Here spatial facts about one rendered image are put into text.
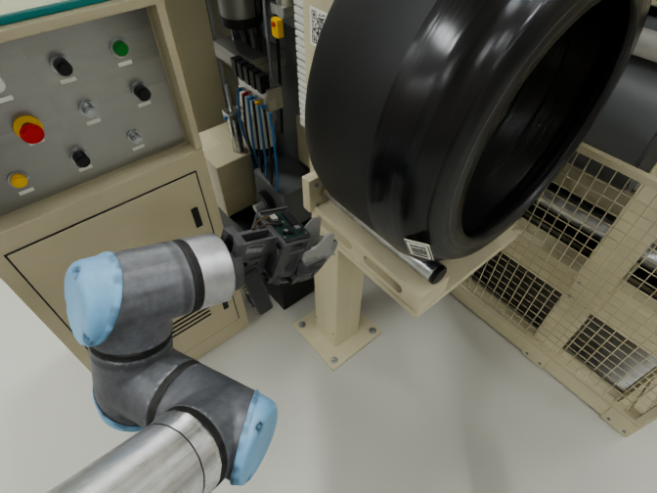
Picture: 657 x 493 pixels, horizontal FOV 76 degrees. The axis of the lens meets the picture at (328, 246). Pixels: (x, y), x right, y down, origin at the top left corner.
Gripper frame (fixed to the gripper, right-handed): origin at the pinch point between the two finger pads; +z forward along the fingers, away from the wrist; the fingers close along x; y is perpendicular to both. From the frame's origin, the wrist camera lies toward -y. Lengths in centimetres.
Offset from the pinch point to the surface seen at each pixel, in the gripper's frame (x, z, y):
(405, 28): 3.2, 0.1, 32.8
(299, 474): -11, 25, -102
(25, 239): 55, -32, -38
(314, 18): 38.6, 17.3, 22.8
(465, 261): -7.7, 42.2, -9.6
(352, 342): 16, 67, -88
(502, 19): -5.5, 3.9, 37.8
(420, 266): -6.6, 22.4, -5.8
